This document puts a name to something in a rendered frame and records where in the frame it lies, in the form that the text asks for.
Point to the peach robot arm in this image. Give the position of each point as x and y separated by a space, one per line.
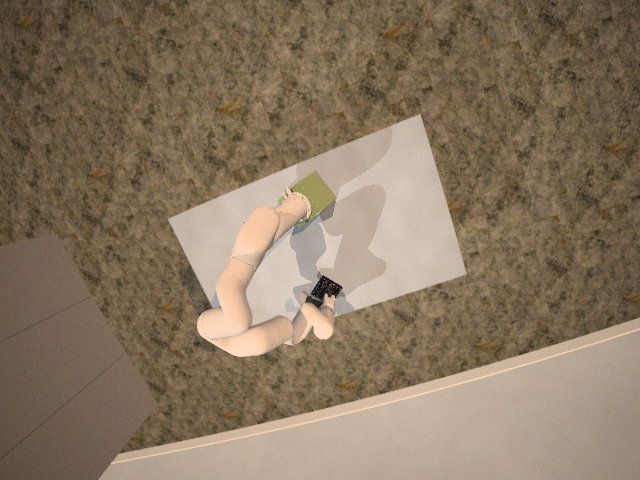
253 240

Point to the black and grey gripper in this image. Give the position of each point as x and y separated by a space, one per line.
328 300

